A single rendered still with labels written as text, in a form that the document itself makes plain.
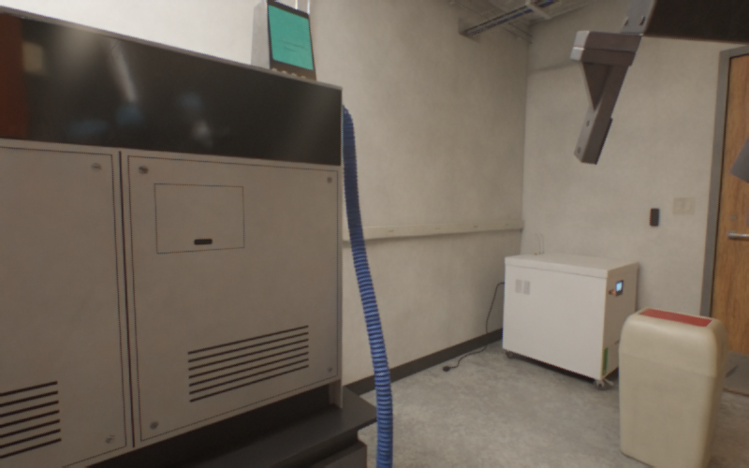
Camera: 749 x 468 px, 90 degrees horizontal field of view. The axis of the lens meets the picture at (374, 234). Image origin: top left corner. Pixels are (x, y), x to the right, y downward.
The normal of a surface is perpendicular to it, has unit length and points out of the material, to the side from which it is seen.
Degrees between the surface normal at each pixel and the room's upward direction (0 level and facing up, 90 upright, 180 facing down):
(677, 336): 69
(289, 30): 80
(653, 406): 93
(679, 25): 113
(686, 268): 90
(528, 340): 90
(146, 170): 90
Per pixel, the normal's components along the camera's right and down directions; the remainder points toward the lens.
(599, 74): -0.19, 0.47
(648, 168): -0.77, 0.04
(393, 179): 0.64, 0.07
